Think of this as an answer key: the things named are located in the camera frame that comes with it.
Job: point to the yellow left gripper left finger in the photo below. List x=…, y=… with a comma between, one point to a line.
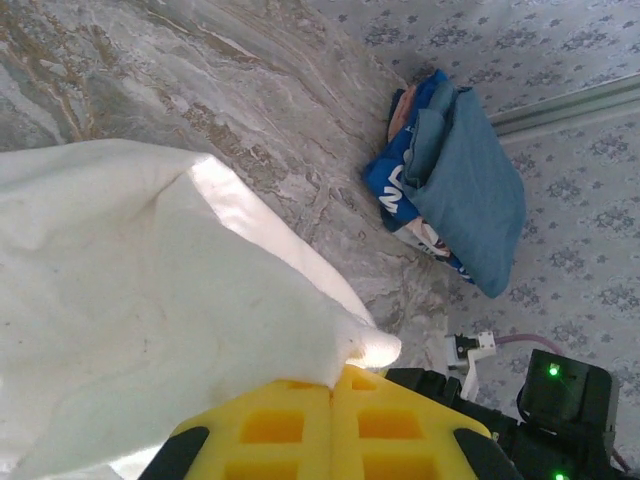
x=290, y=440

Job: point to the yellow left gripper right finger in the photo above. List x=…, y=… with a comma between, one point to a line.
x=390, y=440

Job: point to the folded white printed t-shirt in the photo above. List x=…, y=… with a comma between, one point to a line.
x=425, y=237

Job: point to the folded blue-grey t-shirt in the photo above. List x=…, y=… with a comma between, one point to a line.
x=465, y=200

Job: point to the folded royal blue printed t-shirt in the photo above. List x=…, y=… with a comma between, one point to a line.
x=387, y=182

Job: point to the folded peach t-shirt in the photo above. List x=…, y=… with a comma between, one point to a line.
x=402, y=112

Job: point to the aluminium corner post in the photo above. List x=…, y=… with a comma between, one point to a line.
x=565, y=102

